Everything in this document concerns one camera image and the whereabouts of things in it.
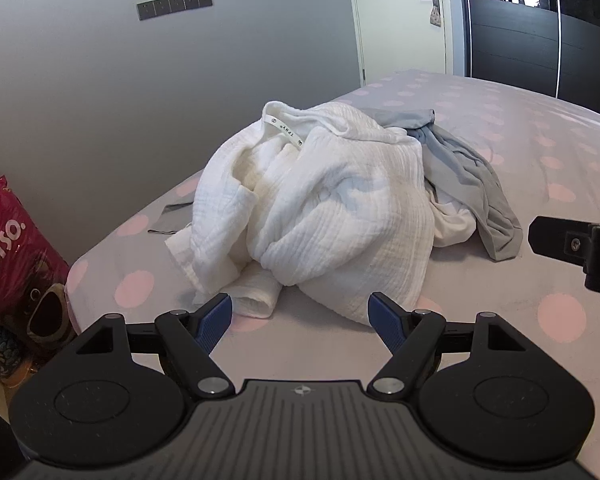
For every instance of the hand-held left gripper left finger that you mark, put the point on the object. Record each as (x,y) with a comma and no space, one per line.
(214,324)

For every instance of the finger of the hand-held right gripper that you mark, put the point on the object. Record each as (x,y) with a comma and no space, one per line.
(555,237)

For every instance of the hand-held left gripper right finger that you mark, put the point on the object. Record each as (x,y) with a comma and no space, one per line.
(386,322)

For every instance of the white textured garment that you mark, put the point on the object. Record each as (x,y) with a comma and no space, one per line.
(330,200)

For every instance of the grey garment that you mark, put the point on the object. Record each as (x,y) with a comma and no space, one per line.
(480,195)

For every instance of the grey pink-dotted bed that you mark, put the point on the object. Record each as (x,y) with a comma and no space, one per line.
(530,135)

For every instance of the dark wardrobe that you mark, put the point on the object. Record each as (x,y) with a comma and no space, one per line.
(520,35)

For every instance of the red printed bag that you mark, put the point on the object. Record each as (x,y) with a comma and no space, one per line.
(15,260)

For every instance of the blue patterned bag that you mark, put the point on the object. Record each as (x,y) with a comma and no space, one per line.
(0,355)

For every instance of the white door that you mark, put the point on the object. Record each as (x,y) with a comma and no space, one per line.
(395,20)

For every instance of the grey wall switch panel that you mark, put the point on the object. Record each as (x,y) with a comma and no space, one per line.
(175,6)

